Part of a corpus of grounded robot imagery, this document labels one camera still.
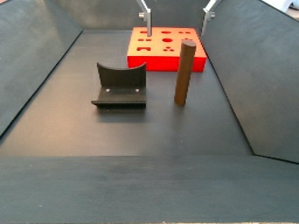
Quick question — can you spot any red shape sorting board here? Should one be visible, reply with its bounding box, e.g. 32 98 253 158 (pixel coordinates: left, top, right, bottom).
127 27 207 72

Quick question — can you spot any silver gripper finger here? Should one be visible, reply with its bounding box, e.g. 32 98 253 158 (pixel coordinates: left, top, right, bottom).
201 0 218 36
137 0 153 37

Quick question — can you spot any black curved peg holder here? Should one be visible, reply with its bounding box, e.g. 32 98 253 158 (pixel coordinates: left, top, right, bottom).
91 64 146 108

